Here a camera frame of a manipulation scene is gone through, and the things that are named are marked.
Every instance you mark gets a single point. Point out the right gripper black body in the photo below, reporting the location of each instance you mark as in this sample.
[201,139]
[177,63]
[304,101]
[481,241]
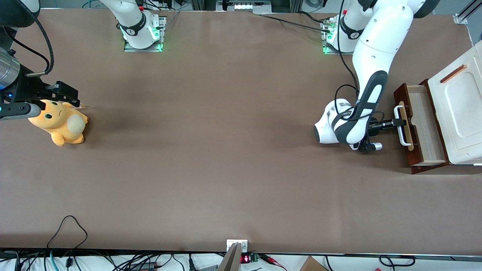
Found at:
[27,87]

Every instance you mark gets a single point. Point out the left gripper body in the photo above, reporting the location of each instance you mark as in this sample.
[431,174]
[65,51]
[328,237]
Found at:
[375,127]

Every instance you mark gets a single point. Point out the dark wood drawer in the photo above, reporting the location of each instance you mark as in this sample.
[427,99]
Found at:
[429,128]

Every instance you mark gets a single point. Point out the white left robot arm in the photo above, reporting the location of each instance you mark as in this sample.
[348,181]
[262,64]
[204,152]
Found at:
[380,37]

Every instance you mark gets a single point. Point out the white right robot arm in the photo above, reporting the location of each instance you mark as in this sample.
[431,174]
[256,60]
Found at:
[135,30]

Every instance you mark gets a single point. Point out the orange plush toy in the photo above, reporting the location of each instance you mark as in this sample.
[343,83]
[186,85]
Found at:
[56,122]

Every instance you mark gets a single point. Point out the white-topped dark wood cabinet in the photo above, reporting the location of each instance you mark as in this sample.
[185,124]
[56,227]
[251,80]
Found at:
[463,113]

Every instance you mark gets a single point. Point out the brown cardboard box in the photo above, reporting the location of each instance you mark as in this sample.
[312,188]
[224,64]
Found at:
[312,265]

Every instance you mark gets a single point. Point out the red black clip leads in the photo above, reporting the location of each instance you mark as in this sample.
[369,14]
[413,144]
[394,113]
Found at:
[273,261]

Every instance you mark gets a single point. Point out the black power adapter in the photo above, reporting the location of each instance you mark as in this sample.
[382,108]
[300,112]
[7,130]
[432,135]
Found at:
[143,266]

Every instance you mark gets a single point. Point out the red display circuit module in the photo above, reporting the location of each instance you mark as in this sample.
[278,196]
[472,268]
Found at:
[245,258]

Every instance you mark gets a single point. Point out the aluminium bar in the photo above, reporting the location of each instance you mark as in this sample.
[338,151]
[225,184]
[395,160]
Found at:
[229,261]

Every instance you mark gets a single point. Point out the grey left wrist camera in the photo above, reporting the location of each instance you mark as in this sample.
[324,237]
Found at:
[376,146]

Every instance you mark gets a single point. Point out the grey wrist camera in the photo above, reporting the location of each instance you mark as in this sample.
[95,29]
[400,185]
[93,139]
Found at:
[376,146]
[19,110]

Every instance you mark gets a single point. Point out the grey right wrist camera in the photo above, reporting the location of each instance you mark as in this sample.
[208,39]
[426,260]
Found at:
[19,110]

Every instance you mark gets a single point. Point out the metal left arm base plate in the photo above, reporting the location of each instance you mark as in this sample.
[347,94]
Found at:
[331,53]

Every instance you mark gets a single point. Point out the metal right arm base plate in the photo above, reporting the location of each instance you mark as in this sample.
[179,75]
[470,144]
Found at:
[163,26]

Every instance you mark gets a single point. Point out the aluminium frame profile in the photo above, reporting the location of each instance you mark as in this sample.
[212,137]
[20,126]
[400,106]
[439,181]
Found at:
[460,19]

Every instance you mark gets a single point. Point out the white metal bracket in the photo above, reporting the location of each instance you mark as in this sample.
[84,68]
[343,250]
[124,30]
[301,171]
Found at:
[243,245]

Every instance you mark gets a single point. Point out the lit device on frame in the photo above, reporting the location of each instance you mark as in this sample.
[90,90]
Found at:
[243,6]

